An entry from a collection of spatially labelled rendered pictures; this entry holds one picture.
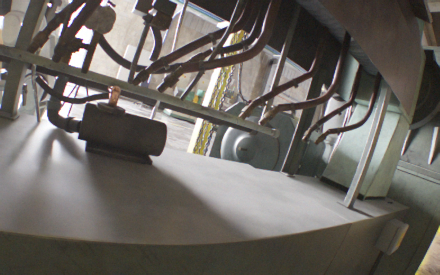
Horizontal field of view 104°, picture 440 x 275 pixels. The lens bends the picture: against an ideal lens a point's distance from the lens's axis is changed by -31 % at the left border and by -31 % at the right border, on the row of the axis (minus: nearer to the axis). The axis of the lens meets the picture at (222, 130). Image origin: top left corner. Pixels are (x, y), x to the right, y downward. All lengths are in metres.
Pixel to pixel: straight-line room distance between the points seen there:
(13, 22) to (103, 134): 0.67
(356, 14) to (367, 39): 0.08
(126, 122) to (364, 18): 0.63
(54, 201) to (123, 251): 0.11
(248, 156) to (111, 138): 0.80
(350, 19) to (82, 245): 0.64
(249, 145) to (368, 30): 0.79
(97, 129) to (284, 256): 0.44
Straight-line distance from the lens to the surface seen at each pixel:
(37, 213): 0.29
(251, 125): 0.72
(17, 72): 0.66
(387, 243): 1.13
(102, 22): 0.54
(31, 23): 0.66
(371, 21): 0.72
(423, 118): 1.51
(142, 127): 0.52
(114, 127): 0.51
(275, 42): 0.88
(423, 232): 1.69
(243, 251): 0.37
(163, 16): 0.59
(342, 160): 1.20
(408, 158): 1.74
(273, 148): 1.14
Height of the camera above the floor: 0.76
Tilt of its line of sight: 5 degrees down
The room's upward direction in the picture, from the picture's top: 19 degrees clockwise
